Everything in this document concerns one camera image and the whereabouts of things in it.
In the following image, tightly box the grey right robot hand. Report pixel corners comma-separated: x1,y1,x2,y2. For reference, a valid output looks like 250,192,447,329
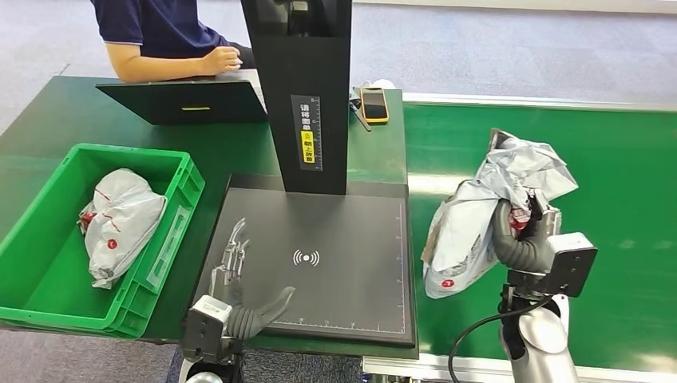
490,189,563,274

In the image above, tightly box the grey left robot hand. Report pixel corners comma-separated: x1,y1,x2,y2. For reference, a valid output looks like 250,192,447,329
208,217,297,342

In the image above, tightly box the person's right hand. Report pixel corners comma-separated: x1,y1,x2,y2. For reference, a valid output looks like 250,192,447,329
200,45,245,77

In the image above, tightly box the white poly mailer package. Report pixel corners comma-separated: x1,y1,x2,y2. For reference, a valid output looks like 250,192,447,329
77,168,168,290
421,128,580,301

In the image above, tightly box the green conveyor belt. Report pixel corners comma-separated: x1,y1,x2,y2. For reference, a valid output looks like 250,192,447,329
402,102,677,374

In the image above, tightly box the crumpled white poly mailer package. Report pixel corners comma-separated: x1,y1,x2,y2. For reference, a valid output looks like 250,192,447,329
77,168,168,290

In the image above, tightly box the black laptop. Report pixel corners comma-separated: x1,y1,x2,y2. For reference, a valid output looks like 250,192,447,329
95,69,269,127

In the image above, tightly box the person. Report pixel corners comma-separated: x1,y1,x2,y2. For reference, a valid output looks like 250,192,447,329
90,0,256,85

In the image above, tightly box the black scanner column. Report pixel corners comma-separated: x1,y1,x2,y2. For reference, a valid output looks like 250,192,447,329
240,0,354,196

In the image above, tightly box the black yellow ruler sticker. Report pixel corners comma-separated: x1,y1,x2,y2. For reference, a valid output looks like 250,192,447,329
290,94,324,173

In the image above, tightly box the phone in yellow case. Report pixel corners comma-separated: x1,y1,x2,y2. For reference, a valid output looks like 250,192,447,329
359,86,391,125

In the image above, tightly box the green plastic crate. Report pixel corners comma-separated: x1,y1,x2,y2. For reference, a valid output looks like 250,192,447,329
0,143,207,341

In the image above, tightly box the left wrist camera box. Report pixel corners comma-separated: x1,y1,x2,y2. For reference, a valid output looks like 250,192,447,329
181,294,234,367

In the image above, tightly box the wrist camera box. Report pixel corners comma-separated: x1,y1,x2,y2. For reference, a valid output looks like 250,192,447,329
543,231,600,299
181,294,234,367

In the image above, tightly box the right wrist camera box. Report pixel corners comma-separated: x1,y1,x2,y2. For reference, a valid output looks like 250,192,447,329
543,231,600,299

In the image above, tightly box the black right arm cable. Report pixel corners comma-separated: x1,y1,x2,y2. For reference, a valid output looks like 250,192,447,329
448,297,554,383

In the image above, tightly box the black scanner base plate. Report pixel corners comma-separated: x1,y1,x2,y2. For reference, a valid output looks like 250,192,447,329
188,173,418,349

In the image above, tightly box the aluminium conveyor side rail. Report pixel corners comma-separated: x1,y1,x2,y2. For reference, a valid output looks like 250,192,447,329
402,92,677,113
362,353,677,383

